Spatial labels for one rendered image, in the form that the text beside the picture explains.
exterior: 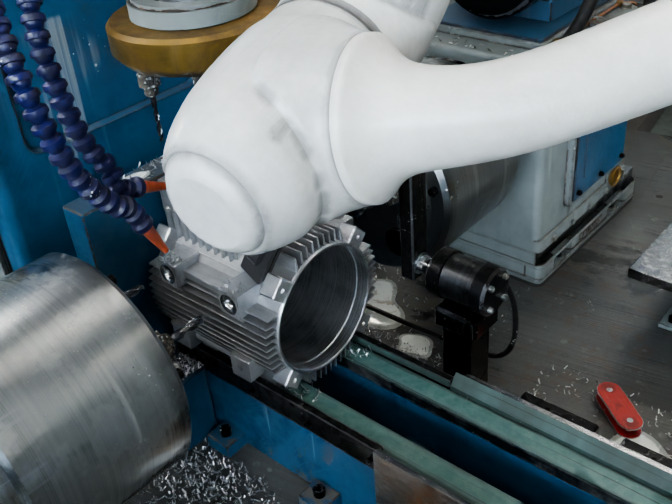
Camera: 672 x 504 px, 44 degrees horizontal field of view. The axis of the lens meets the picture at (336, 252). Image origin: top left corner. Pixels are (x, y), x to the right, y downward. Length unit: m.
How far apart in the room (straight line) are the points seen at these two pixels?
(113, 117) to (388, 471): 0.54
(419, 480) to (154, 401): 0.28
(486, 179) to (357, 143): 0.66
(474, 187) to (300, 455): 0.40
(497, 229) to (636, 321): 0.24
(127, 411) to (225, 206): 0.35
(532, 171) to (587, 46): 0.78
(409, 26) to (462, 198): 0.52
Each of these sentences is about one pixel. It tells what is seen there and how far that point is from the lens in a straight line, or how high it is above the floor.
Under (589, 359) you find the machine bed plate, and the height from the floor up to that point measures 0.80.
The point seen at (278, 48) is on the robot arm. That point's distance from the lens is 0.49.
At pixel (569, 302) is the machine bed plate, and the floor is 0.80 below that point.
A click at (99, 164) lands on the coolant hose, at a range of 0.84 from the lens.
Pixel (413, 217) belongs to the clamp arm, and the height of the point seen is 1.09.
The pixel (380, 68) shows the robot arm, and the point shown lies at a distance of 0.48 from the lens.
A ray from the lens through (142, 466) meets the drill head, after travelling 0.81.
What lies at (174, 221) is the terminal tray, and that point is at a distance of 0.99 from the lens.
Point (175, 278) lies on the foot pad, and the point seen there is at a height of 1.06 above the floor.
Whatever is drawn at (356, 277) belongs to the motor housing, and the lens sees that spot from 1.01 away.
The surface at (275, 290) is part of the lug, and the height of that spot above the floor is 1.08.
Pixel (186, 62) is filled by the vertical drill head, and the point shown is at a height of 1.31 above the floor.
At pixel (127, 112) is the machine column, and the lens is 1.10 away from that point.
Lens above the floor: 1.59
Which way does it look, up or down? 34 degrees down
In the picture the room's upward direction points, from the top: 5 degrees counter-clockwise
